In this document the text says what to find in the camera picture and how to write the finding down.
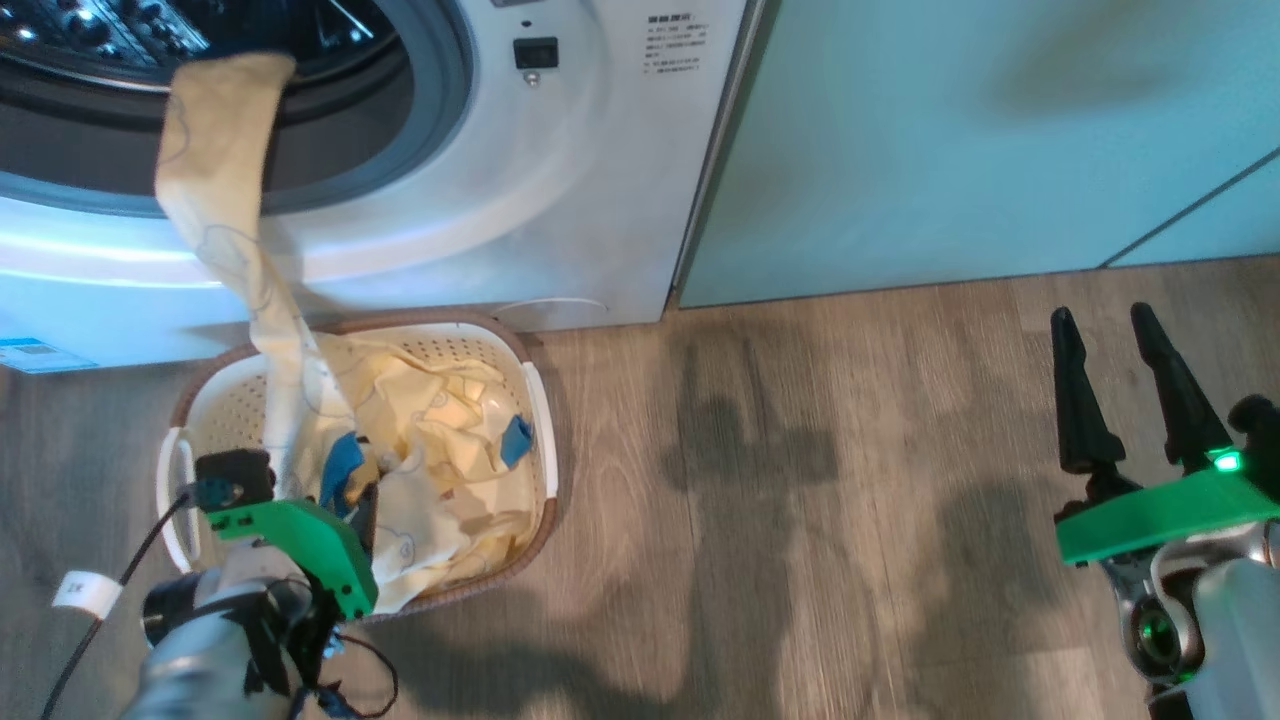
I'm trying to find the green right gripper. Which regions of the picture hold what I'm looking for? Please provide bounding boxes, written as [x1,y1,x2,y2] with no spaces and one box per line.
[1049,301,1280,691]

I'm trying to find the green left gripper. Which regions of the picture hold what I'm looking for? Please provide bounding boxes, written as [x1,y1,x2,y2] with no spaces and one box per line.
[205,484,381,620]

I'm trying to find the yellow garment with blue trim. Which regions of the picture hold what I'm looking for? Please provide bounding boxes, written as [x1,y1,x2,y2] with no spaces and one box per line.
[318,335,543,586]

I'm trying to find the cream bear print garment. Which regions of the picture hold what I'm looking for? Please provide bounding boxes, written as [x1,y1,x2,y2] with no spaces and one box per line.
[154,52,476,615]

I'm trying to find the cream perforated laundry basket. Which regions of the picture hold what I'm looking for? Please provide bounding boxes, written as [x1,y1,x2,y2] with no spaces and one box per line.
[155,310,561,623]

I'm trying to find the white front-load washing machine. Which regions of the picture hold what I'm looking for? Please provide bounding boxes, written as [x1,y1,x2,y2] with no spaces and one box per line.
[0,0,766,373]

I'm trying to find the pale green cabinet panel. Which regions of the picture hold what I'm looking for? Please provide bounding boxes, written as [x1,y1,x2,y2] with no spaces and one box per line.
[678,0,1280,310]
[1103,148,1280,270]

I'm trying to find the round drain filter cover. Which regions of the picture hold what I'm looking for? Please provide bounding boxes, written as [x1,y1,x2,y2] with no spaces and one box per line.
[489,296,610,332]

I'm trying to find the blue energy label sticker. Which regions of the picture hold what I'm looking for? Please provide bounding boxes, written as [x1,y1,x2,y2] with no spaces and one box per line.
[0,337,100,376]

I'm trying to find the printed text label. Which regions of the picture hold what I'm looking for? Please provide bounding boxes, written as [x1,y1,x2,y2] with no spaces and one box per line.
[640,14,714,77]

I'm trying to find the thin black gripper cables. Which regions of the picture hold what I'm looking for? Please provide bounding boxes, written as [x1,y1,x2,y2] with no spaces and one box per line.
[295,598,401,720]

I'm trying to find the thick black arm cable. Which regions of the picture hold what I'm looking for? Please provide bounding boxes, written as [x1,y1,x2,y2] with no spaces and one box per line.
[38,488,199,720]

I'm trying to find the white cable tag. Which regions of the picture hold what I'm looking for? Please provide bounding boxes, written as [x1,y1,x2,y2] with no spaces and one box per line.
[52,570,124,617]

